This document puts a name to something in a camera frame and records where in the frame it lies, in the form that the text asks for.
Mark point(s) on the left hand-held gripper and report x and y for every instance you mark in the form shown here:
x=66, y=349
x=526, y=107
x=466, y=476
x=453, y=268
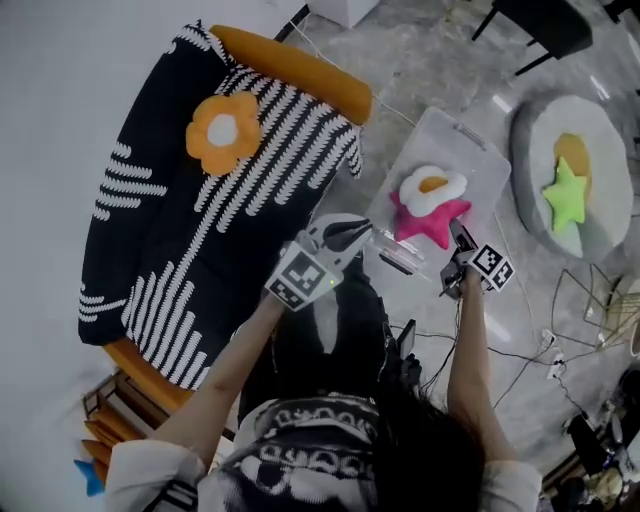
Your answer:
x=300, y=277

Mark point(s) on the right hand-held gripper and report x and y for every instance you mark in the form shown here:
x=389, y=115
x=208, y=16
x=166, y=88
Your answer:
x=490, y=267

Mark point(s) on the pink star cushion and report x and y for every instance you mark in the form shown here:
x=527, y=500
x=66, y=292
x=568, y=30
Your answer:
x=430, y=225

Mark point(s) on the white flower cushion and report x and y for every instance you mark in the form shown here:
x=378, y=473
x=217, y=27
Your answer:
x=452, y=187

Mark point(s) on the transparent plastic storage box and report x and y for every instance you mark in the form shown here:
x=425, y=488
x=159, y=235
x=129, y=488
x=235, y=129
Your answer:
x=450, y=145

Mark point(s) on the green star cushion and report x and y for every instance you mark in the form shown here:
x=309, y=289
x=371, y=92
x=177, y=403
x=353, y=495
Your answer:
x=567, y=195

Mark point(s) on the orange flower cushion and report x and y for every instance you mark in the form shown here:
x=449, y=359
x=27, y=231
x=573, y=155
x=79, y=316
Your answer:
x=205, y=145

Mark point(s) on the person's left forearm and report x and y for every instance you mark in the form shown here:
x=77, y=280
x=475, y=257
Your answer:
x=230, y=370

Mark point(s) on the person's right forearm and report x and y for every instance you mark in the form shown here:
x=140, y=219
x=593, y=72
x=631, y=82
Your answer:
x=470, y=360

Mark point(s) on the round grey floor cushion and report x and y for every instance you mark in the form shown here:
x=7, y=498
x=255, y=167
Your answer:
x=545, y=125

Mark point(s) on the person's legs in black trousers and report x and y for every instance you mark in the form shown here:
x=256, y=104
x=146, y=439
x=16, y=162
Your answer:
x=360, y=310

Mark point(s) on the black waist device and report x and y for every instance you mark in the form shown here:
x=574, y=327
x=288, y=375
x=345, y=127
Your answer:
x=407, y=350

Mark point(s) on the white power strip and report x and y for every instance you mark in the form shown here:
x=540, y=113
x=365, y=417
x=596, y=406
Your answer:
x=548, y=340
x=556, y=367

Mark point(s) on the black white striped sofa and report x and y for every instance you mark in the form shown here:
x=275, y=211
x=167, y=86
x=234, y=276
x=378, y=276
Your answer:
x=300, y=70

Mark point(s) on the black white striped sofa cover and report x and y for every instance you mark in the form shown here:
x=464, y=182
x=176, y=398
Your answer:
x=165, y=200

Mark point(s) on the white cabinet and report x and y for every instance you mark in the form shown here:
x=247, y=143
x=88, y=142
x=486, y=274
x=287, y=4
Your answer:
x=345, y=10

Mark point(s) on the person's torso in patterned sweater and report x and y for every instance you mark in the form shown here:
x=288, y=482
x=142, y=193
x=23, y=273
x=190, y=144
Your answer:
x=320, y=460

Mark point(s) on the black chair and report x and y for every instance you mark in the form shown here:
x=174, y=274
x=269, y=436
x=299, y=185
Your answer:
x=550, y=25

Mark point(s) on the wooden shelf rack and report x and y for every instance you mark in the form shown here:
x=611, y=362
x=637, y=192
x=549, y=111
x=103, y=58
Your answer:
x=125, y=400

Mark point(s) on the blue plush pillow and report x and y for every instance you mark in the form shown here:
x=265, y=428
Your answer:
x=90, y=477

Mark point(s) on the black camera equipment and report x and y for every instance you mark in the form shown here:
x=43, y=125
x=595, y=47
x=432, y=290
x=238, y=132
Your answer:
x=600, y=450

